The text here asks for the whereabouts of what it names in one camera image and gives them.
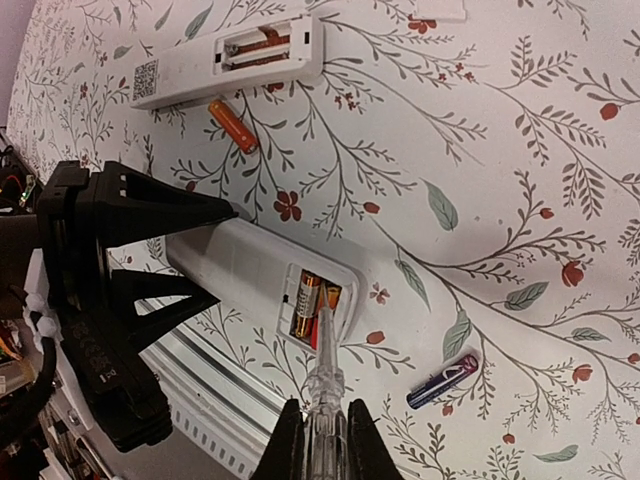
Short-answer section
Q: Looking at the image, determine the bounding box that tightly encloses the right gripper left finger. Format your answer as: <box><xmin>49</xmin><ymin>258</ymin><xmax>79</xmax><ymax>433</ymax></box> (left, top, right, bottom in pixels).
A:
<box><xmin>253</xmin><ymin>399</ymin><xmax>304</xmax><ymax>480</ymax></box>

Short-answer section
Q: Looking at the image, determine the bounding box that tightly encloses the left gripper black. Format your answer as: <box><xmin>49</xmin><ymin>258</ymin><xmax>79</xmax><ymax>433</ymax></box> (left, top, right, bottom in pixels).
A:
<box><xmin>36</xmin><ymin>161</ymin><xmax>238</xmax><ymax>357</ymax></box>

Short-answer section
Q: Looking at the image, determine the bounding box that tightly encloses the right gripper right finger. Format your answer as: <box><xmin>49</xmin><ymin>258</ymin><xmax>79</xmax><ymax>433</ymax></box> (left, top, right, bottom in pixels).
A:
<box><xmin>347</xmin><ymin>399</ymin><xmax>403</xmax><ymax>480</ymax></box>

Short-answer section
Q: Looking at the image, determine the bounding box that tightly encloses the white remote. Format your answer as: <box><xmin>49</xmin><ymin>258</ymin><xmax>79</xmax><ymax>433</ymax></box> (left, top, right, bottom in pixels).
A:
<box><xmin>165</xmin><ymin>218</ymin><xmax>359</xmax><ymax>354</ymax></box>

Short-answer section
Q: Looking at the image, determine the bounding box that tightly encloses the purple AA battery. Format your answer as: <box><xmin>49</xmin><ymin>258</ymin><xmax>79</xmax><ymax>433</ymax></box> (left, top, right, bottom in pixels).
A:
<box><xmin>406</xmin><ymin>354</ymin><xmax>479</xmax><ymax>410</ymax></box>

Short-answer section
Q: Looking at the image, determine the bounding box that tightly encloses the orange AA battery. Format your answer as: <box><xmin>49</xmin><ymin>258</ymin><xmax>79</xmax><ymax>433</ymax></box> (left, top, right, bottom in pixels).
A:
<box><xmin>208</xmin><ymin>99</ymin><xmax>259</xmax><ymax>154</ymax></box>

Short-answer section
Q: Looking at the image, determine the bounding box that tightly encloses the red gold AA battery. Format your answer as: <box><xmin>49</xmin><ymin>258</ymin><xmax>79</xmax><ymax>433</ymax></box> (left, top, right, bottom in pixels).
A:
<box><xmin>290</xmin><ymin>270</ymin><xmax>322</xmax><ymax>340</ymax></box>

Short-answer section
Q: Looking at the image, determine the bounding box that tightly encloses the long white remote control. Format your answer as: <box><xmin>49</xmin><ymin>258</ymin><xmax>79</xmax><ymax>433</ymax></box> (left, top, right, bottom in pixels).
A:
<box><xmin>131</xmin><ymin>10</ymin><xmax>325</xmax><ymax>110</ymax></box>

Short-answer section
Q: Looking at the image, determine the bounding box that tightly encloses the long remote battery cover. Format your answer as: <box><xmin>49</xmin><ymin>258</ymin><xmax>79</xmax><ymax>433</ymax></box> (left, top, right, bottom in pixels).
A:
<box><xmin>415</xmin><ymin>0</ymin><xmax>467</xmax><ymax>21</ymax></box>

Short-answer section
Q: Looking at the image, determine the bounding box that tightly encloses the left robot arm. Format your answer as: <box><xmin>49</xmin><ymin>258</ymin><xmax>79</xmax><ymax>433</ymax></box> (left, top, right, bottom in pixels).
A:
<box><xmin>1</xmin><ymin>161</ymin><xmax>238</xmax><ymax>351</ymax></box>

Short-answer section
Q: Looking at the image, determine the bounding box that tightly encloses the floral table mat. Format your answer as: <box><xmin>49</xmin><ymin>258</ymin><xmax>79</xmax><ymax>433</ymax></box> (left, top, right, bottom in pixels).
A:
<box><xmin>7</xmin><ymin>1</ymin><xmax>639</xmax><ymax>479</ymax></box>

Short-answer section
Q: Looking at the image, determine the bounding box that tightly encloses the aluminium front rail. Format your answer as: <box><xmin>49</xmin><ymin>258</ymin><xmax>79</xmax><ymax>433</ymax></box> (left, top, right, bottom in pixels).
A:
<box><xmin>27</xmin><ymin>249</ymin><xmax>311</xmax><ymax>480</ymax></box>

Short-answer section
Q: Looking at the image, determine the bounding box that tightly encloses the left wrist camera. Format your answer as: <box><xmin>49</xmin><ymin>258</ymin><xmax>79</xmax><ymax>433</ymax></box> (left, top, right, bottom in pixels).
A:
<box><xmin>61</xmin><ymin>316</ymin><xmax>173</xmax><ymax>453</ymax></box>

